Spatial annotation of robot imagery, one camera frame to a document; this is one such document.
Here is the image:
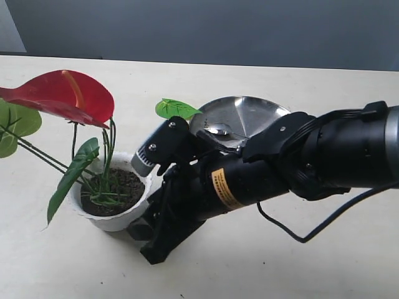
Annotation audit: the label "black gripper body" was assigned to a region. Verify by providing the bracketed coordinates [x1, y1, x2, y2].
[146, 152, 297, 247]

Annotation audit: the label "stainless steel spork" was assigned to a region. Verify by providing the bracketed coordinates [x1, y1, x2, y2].
[204, 123, 248, 139]

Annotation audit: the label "artificial red anthurium plant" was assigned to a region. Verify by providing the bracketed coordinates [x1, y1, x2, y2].
[0, 69, 203, 227]

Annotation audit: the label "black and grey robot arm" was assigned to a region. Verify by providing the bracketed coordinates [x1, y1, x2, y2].
[127, 101, 398, 265]

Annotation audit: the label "white scalloped plastic pot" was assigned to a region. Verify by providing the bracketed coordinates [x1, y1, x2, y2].
[67, 151, 152, 232]

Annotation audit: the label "dark soil in pot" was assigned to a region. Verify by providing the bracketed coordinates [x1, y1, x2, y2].
[80, 169, 145, 217]

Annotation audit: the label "round stainless steel plate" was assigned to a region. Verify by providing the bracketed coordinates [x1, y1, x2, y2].
[190, 96, 291, 148]

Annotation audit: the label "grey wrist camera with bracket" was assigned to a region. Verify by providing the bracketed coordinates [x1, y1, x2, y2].
[130, 115, 231, 177]

